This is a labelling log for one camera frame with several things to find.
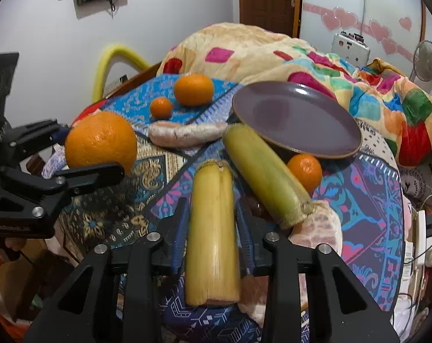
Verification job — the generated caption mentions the green sugarcane piece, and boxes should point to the green sugarcane piece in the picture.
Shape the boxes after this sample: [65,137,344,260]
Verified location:
[222,123,316,229]

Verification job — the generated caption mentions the yellow sugarcane piece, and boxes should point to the yellow sugarcane piece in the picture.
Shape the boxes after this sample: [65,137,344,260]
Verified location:
[185,159,241,307]

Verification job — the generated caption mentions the large back orange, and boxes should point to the large back orange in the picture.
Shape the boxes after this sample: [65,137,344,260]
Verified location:
[173,73,214,107]

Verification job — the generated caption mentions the large orange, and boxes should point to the large orange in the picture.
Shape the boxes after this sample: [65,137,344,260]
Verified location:
[173,73,214,107]
[64,111,137,174]

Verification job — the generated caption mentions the small mandarin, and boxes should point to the small mandarin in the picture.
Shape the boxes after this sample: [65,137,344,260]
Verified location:
[287,153,323,194]
[149,97,173,119]

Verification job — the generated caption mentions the purple ceramic plate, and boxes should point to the purple ceramic plate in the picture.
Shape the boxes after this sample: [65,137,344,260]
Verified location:
[232,81,362,159]

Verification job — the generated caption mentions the colourful patchwork blanket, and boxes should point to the colourful patchwork blanket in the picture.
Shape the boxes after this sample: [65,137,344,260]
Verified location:
[158,23,432,168]

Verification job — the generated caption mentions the yellow foam tube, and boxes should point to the yellow foam tube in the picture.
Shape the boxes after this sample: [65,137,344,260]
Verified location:
[92,43,151,102]

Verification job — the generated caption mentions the glass sliding wardrobe with hearts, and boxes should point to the glass sliding wardrobe with hearts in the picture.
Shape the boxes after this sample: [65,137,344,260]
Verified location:
[300,0,423,72]

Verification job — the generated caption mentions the white bedside cabinet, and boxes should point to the white bedside cabinet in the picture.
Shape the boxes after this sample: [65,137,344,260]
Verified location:
[331,31,371,68]

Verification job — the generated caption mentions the large front orange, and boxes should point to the large front orange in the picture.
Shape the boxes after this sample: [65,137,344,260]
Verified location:
[64,111,137,174]

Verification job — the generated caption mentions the blue patterned patchwork cloth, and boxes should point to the blue patterned patchwork cloth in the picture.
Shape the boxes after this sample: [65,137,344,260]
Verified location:
[58,74,404,342]

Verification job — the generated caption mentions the brown wooden door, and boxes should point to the brown wooden door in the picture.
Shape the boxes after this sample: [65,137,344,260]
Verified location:
[238,0,302,37]

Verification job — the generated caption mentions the standing electric fan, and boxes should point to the standing electric fan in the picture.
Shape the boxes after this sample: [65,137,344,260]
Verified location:
[410,40,432,82]

